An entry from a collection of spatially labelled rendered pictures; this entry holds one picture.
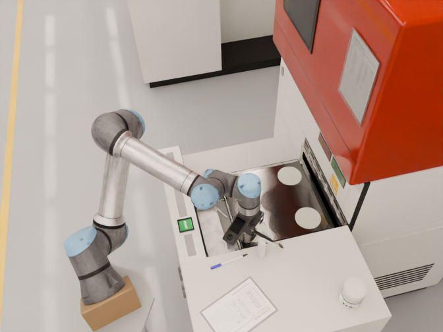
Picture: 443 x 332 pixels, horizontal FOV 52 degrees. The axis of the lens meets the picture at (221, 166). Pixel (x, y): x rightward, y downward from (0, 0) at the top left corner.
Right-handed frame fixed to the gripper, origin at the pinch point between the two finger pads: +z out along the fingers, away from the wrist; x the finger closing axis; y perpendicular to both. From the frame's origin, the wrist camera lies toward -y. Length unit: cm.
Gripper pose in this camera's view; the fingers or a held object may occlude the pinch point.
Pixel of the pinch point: (244, 241)
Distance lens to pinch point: 170.2
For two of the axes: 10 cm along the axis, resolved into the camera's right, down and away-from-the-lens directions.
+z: 0.2, 6.3, 7.8
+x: -8.1, -4.4, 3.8
